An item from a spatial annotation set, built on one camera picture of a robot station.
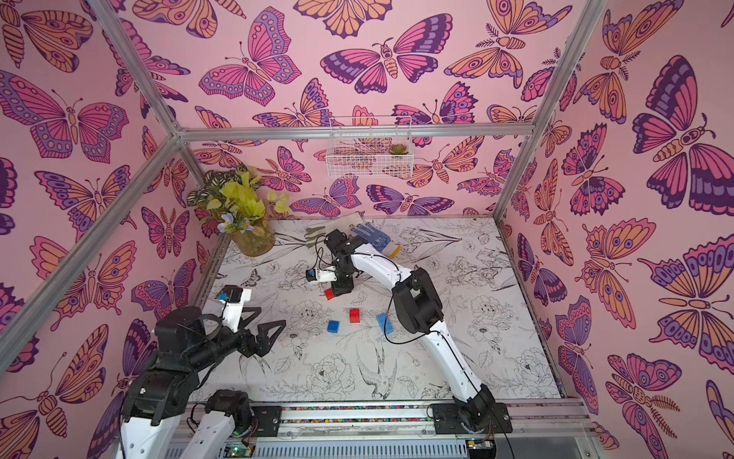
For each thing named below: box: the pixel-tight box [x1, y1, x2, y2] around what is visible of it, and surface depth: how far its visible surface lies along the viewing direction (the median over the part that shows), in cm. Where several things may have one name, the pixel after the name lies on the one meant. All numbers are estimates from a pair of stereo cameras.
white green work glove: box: [303, 212, 365, 248], surface depth 120 cm
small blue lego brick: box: [326, 319, 341, 334], surface depth 92 cm
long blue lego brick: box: [376, 312, 394, 335], surface depth 92 cm
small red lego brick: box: [348, 308, 361, 324], surface depth 92 cm
